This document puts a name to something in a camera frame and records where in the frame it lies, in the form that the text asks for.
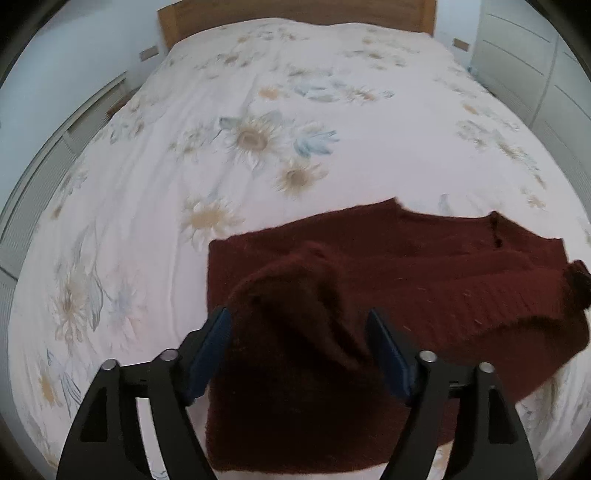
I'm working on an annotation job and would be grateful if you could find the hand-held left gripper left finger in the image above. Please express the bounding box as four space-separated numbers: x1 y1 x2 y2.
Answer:
55 307 232 480

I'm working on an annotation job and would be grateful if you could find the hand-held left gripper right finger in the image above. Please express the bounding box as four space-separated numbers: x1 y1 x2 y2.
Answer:
367 308 539 480

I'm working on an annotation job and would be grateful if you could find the dark red knit sweater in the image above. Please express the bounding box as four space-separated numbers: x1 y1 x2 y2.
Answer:
204 198 591 475

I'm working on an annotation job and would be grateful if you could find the floral bedsheet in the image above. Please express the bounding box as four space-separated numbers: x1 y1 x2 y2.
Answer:
7 17 575 480

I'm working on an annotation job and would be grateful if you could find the white wardrobe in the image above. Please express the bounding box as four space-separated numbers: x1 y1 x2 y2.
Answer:
471 0 591 232

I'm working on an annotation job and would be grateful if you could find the wooden headboard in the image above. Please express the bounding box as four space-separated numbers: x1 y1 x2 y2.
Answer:
157 0 437 49

